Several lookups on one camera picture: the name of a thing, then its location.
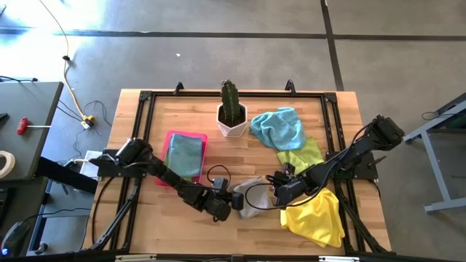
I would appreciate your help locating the white faceted plant pot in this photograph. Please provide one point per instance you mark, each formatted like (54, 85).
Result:
(233, 131)

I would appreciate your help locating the black frame clamp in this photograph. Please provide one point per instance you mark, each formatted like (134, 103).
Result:
(178, 89)
(290, 88)

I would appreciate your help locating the silver metal bracket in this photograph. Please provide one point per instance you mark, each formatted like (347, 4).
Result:
(338, 259)
(134, 258)

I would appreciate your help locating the black device with light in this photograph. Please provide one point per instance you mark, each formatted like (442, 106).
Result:
(16, 236)

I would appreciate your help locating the yellow microfiber towel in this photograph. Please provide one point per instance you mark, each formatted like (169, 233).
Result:
(316, 222)

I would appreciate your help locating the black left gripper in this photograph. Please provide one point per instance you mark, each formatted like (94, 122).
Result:
(218, 207)

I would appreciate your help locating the black crossbar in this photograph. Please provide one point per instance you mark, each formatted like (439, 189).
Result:
(62, 174)

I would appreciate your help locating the grey metal table frame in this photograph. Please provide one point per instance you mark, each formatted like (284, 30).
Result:
(435, 167)

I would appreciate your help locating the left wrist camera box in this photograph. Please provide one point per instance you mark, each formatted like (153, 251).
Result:
(220, 183)

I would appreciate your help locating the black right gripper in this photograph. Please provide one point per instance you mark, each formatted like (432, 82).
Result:
(291, 193)

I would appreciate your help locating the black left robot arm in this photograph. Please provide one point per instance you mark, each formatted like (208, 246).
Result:
(171, 176)

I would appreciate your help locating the dark grey side table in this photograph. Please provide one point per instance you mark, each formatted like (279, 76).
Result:
(32, 105)

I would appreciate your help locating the green cactus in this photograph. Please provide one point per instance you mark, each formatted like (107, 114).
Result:
(230, 100)

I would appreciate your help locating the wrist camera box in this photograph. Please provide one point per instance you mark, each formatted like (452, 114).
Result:
(289, 169)
(220, 183)

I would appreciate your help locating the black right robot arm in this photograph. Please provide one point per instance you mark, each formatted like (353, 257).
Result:
(349, 156)

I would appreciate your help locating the teal microfiber towel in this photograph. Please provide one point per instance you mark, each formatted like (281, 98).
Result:
(185, 156)

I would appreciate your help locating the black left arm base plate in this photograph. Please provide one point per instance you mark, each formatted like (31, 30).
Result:
(109, 170)

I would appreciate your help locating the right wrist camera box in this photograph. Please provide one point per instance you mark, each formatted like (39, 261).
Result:
(289, 169)

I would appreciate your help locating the pink plastic tray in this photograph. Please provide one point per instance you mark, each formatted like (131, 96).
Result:
(205, 145)

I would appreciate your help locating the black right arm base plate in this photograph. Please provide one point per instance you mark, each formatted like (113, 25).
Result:
(367, 171)

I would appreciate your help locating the light blue microfiber towel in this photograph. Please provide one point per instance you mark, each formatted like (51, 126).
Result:
(280, 127)

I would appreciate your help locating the white power box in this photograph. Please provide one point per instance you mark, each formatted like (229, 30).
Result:
(89, 169)

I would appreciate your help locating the yellow-green microfiber towel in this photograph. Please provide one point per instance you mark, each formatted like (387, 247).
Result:
(302, 158)

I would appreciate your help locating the gray microfiber towel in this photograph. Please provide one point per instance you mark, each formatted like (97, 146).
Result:
(256, 198)

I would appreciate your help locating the black aluminium table frame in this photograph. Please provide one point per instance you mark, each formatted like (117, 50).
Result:
(196, 94)

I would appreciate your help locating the beige tape roll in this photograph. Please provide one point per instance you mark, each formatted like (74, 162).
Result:
(12, 163)

